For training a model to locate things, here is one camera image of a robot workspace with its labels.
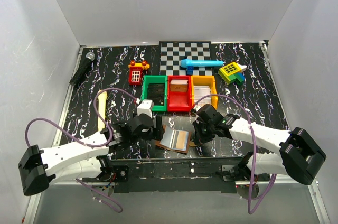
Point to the red plastic bin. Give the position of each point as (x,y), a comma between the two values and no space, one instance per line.
(179,101)

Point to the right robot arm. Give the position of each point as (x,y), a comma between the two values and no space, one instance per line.
(293,153)

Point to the checkered board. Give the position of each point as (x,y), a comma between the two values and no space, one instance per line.
(173,52)

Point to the blue toy microphone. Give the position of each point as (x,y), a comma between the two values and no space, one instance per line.
(185,63)

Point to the yellow plastic bin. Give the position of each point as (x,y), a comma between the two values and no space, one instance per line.
(207,81)

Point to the copper credit card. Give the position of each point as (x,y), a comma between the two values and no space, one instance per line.
(181,138)

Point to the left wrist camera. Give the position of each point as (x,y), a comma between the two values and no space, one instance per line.
(145,107)

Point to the green plastic bin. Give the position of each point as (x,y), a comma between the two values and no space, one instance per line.
(155,79)

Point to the red toy phone booth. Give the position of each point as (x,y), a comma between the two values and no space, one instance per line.
(136,72)

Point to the white printed card stack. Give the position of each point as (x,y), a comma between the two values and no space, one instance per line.
(201,91)

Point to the blue toy brick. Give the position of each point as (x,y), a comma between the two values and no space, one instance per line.
(189,71)

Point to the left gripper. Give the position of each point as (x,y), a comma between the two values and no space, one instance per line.
(156,133)

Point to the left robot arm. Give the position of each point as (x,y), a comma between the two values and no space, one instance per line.
(87,158)

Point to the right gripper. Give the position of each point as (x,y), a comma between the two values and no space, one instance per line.
(200,139)

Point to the yellow green toy block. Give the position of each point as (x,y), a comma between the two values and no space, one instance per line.
(232,73)

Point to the black card stack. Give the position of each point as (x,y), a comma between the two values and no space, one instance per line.
(155,92)

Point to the black microphone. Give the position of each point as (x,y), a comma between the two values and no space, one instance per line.
(84,66)

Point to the cream toy microphone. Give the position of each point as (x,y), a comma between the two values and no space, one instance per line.
(102,99)

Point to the brown leather card holder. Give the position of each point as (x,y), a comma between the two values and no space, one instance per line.
(167,141)

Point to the black base frame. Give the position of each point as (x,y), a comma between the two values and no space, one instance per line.
(167,175)

